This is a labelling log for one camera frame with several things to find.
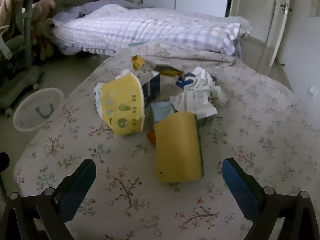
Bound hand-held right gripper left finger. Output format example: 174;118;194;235
0;159;97;240

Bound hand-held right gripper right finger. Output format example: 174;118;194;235
222;158;320;240

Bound yellow green sponge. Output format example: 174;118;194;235
153;112;205;183

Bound white round bin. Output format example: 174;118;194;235
13;87;65;132

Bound light blue carton box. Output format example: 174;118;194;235
150;101;180;124

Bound floral blanket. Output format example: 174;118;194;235
14;41;320;240

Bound small orange scrap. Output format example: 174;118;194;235
146;129;157;145

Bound blue patterned cloth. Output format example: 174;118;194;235
176;72;198;88

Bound dark blue carton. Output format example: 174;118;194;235
140;70;161;105

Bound mustard yellow wrapper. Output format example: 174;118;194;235
154;64;185;77

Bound small yellow wrapper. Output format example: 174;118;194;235
132;55;146;71

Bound plaid quilt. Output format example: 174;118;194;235
51;4;253;55

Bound lavender bed sheet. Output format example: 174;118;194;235
54;1;140;20

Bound pink plush toy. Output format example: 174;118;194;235
32;0;57;60

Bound white door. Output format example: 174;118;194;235
230;0;293;67

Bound brown clothes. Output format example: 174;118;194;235
0;0;40;30

